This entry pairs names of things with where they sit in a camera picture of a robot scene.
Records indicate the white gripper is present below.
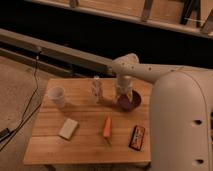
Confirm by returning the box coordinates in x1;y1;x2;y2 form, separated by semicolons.
115;75;133;100

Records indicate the purple ceramic bowl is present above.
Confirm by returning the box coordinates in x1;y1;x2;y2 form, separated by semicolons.
117;90;142;111

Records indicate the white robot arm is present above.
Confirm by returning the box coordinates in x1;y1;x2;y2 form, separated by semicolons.
111;54;213;171

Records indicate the small white figurine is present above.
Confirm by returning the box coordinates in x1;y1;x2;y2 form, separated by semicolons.
92;76;103;103

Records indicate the orange carrot toy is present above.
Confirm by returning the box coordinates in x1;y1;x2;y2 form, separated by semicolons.
102;116;112;144

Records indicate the wooden table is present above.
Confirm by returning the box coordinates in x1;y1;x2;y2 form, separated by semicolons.
23;78;151;165

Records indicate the white plastic cup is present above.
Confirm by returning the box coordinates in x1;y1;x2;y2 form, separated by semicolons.
47;86;65;108

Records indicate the beige sponge block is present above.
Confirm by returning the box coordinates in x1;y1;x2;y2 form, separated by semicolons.
59;118;78;140

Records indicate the black device on floor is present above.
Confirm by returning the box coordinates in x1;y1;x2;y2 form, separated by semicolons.
0;128;12;143

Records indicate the black cable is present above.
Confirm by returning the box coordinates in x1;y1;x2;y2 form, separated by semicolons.
0;49;44;152

